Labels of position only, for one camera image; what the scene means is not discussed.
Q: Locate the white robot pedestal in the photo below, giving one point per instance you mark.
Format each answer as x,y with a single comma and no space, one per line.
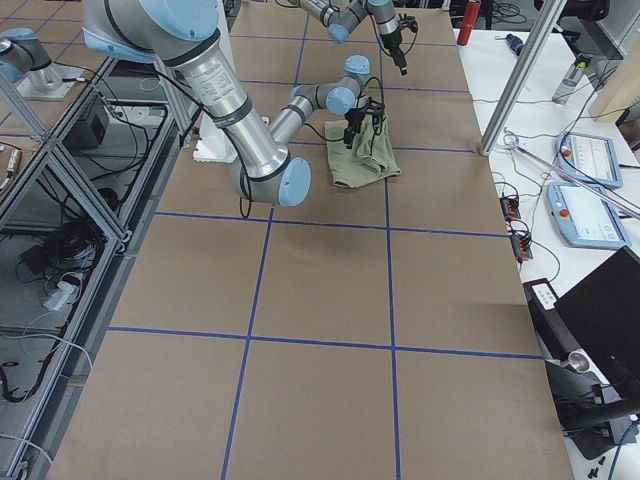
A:
215,125

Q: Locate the blue teach pendant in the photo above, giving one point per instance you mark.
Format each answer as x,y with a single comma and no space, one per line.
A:
584,219
590,158

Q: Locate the light green long-sleeve shirt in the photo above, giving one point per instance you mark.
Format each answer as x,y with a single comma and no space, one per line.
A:
370,159

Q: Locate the aluminium frame post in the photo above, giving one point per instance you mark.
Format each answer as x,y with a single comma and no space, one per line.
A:
542,28

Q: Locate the clear water bottle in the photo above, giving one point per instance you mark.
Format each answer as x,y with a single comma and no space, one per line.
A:
571,78

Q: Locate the red bottle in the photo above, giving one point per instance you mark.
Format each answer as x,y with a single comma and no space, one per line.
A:
468,22

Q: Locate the near blue teach pendant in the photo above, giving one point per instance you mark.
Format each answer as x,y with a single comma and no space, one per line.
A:
584,219

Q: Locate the orange circuit board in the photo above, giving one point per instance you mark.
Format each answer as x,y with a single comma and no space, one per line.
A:
510,207

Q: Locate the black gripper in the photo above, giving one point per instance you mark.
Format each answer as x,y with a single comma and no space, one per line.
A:
390,41
355,118

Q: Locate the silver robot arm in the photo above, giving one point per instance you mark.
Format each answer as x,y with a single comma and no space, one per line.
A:
387,23
185,37

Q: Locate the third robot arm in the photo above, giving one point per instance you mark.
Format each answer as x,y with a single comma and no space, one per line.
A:
26,63

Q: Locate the far blue teach pendant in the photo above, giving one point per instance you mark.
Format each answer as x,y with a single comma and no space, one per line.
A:
590,158

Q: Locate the black laptop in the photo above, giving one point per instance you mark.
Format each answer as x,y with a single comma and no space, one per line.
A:
592,336

